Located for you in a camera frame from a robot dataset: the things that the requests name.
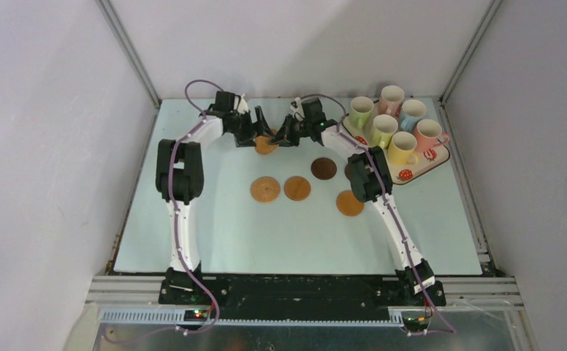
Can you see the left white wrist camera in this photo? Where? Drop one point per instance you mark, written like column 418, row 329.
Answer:
column 241, row 105

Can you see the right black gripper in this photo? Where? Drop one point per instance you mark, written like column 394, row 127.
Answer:
column 294, row 129

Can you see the blue mug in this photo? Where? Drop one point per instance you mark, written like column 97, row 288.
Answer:
column 412, row 111

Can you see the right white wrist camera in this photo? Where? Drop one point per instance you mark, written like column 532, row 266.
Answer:
column 296, row 108

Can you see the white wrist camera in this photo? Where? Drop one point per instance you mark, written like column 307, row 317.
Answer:
column 241, row 105
column 296, row 108

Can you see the woven rattan coaster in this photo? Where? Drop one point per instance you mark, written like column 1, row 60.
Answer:
column 265, row 189
column 263, row 145

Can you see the yellow mug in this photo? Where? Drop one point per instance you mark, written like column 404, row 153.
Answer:
column 401, row 149

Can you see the strawberry pattern tray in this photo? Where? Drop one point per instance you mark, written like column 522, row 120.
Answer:
column 402, row 174

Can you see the green mug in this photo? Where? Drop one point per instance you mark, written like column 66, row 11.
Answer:
column 361, row 109

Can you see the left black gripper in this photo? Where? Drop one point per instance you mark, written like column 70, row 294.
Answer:
column 259, row 127

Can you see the light wooden coaster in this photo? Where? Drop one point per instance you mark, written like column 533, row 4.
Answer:
column 297, row 188
column 348, row 204

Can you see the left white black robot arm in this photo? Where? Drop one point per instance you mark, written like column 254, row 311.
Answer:
column 180, row 178

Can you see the pink mug at back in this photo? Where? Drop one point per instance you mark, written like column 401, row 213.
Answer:
column 390, row 100

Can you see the yellow-green mug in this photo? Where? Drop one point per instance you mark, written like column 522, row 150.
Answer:
column 382, row 130

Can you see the aluminium frame rail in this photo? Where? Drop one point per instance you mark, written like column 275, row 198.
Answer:
column 135, row 299

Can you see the pink mug with handle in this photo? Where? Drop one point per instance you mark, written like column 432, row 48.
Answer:
column 429, row 134

